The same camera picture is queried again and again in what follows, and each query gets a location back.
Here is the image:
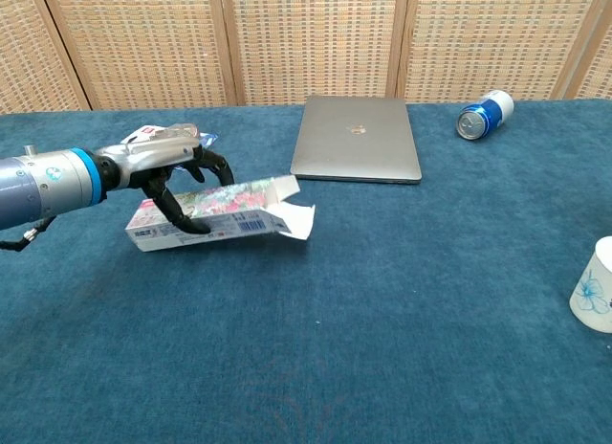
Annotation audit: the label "floral toothpaste carton box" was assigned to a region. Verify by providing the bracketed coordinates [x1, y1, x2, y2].
[124, 174, 317, 253]

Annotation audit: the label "blister pack metal hooks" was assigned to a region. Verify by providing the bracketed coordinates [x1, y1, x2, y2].
[121, 122, 220, 172]

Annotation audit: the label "blue velvet table cloth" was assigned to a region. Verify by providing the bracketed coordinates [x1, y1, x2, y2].
[0, 98, 612, 444]

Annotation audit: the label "blue white drink can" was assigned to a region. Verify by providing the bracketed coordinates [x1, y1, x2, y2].
[455, 89, 515, 141]

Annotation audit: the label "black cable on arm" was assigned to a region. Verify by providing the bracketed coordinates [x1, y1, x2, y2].
[0, 215, 56, 252]

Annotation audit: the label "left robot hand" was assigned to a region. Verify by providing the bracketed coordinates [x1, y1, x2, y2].
[95, 135, 236, 236]

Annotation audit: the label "grey closed laptop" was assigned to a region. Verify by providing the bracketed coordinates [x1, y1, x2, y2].
[289, 95, 423, 186]

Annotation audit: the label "wicker wooden folding screen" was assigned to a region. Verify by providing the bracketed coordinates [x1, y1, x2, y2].
[0, 0, 612, 115]

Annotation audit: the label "white cup blue flower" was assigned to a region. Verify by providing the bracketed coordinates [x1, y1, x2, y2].
[568, 236, 612, 334]

